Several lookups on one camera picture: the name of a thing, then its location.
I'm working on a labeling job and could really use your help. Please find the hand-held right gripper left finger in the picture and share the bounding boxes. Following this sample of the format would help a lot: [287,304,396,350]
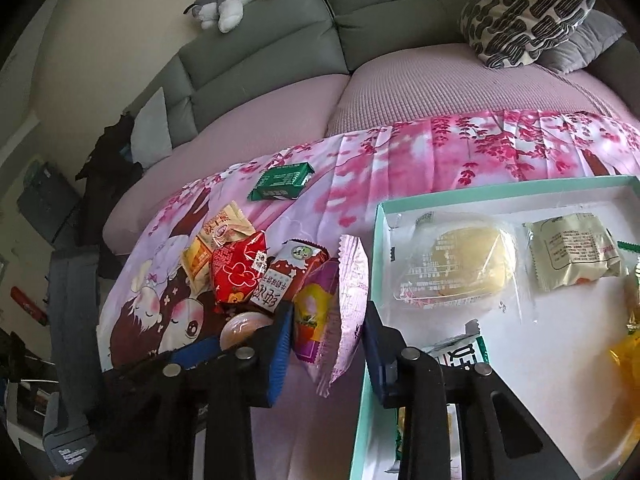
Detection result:
[97,301,296,480]

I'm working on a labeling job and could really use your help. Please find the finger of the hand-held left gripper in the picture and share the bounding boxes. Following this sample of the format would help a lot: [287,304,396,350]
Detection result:
[167,337,225,370]

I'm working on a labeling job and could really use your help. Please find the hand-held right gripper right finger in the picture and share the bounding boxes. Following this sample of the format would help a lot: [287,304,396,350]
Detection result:
[363,301,582,480]

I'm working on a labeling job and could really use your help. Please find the pink striped snack packet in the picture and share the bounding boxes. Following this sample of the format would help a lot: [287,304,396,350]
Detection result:
[315,234,371,398]

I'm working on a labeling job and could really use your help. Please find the clear yellow bun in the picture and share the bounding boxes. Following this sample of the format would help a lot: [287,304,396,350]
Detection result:
[390,211,536,321]

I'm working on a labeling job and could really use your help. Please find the teal-edged white box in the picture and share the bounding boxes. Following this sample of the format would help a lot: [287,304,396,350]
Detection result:
[347,175,640,480]

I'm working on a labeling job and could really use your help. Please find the green round cookie packet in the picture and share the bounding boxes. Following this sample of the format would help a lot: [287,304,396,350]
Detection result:
[617,240,640,331]

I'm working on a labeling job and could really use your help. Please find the pink round jelly cup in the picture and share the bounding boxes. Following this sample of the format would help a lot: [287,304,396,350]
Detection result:
[220,312,273,353]

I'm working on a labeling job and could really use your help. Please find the purple yellow snack packet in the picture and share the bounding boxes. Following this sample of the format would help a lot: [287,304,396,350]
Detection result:
[292,259,341,366]

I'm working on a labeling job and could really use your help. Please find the yellow green snack packet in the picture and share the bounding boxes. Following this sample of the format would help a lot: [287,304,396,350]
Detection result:
[395,400,461,480]

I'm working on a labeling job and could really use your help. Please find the white green snack packet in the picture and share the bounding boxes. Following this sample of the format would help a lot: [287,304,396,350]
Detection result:
[422,320,488,371]

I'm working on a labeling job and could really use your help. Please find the red white snack packet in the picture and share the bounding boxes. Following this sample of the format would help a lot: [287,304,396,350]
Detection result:
[252,240,328,316]

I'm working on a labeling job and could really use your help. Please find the red flower print packet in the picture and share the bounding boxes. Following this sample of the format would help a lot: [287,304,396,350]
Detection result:
[211,230,271,306]

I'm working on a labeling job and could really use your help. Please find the blue denim jeans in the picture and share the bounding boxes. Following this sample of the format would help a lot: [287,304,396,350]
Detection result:
[42,247,108,478]

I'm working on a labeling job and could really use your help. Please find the orange yellow snack packet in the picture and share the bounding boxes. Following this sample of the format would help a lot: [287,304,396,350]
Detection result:
[181,201,256,296]

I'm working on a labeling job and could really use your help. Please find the red object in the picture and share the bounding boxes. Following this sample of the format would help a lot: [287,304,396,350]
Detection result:
[10,286,51,326]

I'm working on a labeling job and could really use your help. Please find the dark green snack packet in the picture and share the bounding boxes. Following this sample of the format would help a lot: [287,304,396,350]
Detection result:
[247,161,316,202]

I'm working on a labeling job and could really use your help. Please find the black clothing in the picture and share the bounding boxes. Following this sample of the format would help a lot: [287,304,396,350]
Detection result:
[75,112,146,281]

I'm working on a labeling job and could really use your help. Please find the pink printed blanket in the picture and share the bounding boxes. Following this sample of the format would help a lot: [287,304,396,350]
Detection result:
[97,110,640,480]

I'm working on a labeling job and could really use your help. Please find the dark cabinet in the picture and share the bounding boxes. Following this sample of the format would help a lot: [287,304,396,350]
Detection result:
[17,160,83,246]

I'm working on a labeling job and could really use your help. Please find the pale square snack packet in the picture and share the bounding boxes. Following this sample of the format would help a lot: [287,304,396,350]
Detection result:
[522,212,628,293]

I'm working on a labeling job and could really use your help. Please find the pale grey cushion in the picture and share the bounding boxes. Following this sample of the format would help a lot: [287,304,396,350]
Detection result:
[131,87,173,170]

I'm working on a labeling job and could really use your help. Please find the yellow crinkled snack packet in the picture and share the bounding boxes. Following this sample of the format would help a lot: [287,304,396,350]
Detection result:
[607,327,640,421]

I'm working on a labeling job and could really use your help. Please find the pink seat cover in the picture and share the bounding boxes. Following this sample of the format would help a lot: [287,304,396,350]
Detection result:
[102,57,640,256]

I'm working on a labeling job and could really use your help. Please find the grey-green sofa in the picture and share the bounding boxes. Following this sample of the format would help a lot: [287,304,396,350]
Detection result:
[122,0,640,181]

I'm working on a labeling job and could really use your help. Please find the grey velvet pillow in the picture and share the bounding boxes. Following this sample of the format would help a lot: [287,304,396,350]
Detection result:
[537,9,627,75]

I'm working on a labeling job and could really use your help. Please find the black white patterned pillow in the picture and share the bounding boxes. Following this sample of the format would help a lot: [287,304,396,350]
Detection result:
[459,0,598,68]

